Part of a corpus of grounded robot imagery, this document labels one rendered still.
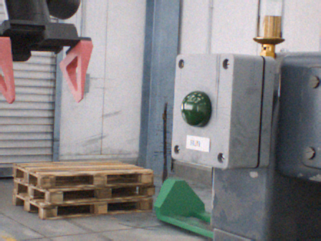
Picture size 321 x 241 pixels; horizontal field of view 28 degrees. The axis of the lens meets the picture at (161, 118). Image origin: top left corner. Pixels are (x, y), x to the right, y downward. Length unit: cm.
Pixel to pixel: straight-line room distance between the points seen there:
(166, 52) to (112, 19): 89
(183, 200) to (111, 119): 320
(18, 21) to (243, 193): 42
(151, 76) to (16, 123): 218
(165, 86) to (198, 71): 863
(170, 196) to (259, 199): 567
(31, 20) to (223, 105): 42
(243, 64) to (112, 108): 873
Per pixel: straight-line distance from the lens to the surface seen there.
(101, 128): 915
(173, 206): 621
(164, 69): 913
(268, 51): 58
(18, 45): 88
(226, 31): 860
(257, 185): 54
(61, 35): 86
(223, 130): 50
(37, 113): 864
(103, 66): 912
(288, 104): 52
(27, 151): 863
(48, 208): 613
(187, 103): 51
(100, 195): 634
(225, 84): 50
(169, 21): 920
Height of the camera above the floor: 130
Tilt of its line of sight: 3 degrees down
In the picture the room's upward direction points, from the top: 3 degrees clockwise
